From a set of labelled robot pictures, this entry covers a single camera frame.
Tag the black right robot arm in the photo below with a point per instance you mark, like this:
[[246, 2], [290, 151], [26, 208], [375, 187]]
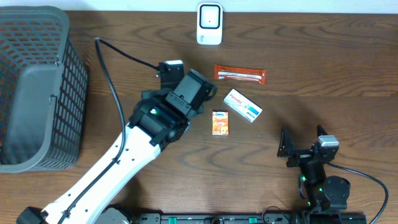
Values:
[[323, 193]]

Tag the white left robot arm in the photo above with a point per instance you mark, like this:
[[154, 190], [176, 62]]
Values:
[[161, 117]]

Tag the white Panadol medicine box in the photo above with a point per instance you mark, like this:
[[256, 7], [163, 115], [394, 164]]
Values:
[[244, 106]]

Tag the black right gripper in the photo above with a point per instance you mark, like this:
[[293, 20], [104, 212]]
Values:
[[286, 150]]

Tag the white barcode scanner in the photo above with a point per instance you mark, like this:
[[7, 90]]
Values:
[[209, 23]]

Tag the orange snack packet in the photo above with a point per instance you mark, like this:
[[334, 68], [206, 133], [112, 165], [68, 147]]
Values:
[[222, 72]]

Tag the orange Kleenex tissue pack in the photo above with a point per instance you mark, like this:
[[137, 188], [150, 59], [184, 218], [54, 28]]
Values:
[[220, 123]]

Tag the grey plastic basket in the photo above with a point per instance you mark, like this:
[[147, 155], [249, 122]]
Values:
[[44, 87]]

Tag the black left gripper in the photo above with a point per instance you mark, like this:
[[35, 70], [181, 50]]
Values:
[[199, 103]]

